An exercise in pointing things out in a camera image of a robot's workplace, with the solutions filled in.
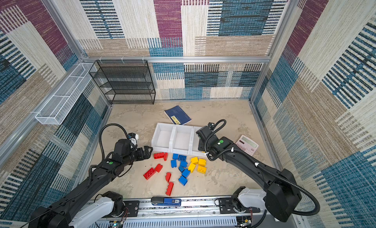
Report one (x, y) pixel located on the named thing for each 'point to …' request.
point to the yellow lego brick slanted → (191, 167)
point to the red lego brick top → (159, 155)
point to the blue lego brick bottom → (182, 180)
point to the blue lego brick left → (174, 163)
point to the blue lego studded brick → (182, 158)
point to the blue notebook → (177, 115)
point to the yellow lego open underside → (202, 169)
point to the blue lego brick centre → (184, 164)
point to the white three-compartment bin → (176, 139)
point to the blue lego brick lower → (185, 172)
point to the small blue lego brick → (181, 169)
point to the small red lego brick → (158, 168)
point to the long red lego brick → (149, 173)
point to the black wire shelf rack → (125, 81)
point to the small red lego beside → (165, 156)
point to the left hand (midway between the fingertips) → (146, 147)
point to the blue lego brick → (175, 156)
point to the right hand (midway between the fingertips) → (204, 145)
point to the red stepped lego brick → (169, 188)
